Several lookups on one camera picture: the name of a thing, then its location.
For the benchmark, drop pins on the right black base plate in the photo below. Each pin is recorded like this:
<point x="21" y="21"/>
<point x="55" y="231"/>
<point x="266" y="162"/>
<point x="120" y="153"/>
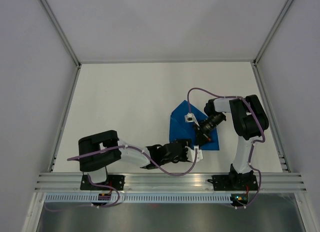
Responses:
<point x="233" y="183"/>

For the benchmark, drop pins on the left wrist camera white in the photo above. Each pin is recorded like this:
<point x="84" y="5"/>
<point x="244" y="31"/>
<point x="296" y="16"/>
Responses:
<point x="195" y="154"/>

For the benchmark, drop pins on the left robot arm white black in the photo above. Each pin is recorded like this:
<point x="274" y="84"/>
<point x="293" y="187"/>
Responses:
<point x="99" y="150"/>

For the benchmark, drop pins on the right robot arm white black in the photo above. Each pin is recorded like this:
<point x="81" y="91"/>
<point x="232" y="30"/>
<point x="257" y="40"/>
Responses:
<point x="249" y="122"/>

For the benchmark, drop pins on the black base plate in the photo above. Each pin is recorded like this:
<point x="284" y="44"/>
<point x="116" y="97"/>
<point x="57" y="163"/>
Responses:
<point x="105" y="182"/>
<point x="233" y="183"/>

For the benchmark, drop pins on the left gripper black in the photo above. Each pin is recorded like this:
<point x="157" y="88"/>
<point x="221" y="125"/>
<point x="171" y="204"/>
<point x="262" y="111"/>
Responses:
<point x="185" y="142"/>

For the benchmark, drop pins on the aluminium front rail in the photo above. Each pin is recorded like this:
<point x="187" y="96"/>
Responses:
<point x="280" y="182"/>

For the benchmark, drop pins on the blue cloth napkin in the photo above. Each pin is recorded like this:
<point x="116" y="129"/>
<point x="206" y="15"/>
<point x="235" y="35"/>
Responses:
<point x="180" y="129"/>

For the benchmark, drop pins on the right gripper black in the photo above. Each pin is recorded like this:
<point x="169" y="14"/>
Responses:
<point x="202" y="135"/>

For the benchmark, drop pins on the left aluminium frame post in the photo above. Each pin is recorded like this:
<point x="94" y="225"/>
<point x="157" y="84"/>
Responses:
<point x="71" y="88"/>

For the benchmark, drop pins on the white slotted cable duct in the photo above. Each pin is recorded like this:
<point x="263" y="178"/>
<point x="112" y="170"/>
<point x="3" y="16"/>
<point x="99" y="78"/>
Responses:
<point x="223" y="198"/>

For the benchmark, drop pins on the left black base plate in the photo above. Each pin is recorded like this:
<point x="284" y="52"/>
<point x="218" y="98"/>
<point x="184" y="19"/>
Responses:
<point x="105" y="182"/>

